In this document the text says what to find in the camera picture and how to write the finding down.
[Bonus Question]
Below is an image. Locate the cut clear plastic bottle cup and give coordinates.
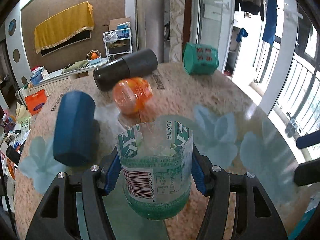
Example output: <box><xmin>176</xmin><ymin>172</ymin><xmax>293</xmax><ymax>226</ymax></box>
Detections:
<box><xmin>117</xmin><ymin>115</ymin><xmax>194</xmax><ymax>220</ymax></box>

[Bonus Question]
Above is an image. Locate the dark blue cup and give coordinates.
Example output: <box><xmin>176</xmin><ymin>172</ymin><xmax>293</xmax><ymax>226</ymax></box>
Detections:
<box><xmin>53</xmin><ymin>90</ymin><xmax>95</xmax><ymax>167</ymax></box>

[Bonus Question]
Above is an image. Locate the black cylindrical cup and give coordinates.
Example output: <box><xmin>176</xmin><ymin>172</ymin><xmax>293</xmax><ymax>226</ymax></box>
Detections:
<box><xmin>93</xmin><ymin>48</ymin><xmax>158</xmax><ymax>92</ymax></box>

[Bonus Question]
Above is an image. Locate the right gripper blue black part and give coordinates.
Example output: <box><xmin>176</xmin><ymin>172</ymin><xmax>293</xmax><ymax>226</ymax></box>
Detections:
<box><xmin>293</xmin><ymin>129</ymin><xmax>319</xmax><ymax>187</ymax></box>

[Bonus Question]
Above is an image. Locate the orange shopping bag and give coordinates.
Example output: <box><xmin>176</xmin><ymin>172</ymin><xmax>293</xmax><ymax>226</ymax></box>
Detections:
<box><xmin>25</xmin><ymin>89</ymin><xmax>47</xmax><ymax>116</ymax></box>

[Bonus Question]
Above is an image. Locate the olive folded cloth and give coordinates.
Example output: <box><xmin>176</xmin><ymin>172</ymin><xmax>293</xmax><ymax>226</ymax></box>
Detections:
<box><xmin>62</xmin><ymin>60</ymin><xmax>89</xmax><ymax>74</ymax></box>

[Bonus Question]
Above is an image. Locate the teal hexagonal box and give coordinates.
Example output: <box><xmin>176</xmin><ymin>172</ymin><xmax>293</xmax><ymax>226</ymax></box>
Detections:
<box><xmin>183</xmin><ymin>42</ymin><xmax>219</xmax><ymax>75</ymax></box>

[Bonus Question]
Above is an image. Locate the fruit basket with oranges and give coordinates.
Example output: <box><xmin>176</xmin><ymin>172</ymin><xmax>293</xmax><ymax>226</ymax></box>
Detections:
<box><xmin>87</xmin><ymin>50</ymin><xmax>101</xmax><ymax>64</ymax></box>

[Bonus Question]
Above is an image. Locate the blue hanging shirt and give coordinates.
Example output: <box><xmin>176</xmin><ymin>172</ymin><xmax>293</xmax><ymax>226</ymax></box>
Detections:
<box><xmin>263</xmin><ymin>0</ymin><xmax>278</xmax><ymax>45</ymax></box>

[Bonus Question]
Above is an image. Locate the yellow cloth cover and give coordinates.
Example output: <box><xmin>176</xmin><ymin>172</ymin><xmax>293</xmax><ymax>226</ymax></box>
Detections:
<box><xmin>34</xmin><ymin>1</ymin><xmax>94</xmax><ymax>54</ymax></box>

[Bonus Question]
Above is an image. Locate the cardboard box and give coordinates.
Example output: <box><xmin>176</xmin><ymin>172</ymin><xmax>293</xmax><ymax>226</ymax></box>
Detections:
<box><xmin>104</xmin><ymin>17</ymin><xmax>131</xmax><ymax>31</ymax></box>

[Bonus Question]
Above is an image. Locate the silver cylindrical air conditioner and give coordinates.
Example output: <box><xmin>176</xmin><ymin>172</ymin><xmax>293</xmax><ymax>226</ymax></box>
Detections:
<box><xmin>136</xmin><ymin>0</ymin><xmax>164</xmax><ymax>63</ymax></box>

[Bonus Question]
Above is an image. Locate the white wire shelf rack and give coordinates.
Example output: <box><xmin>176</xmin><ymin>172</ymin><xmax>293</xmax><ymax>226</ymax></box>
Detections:
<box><xmin>103</xmin><ymin>28</ymin><xmax>133</xmax><ymax>62</ymax></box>

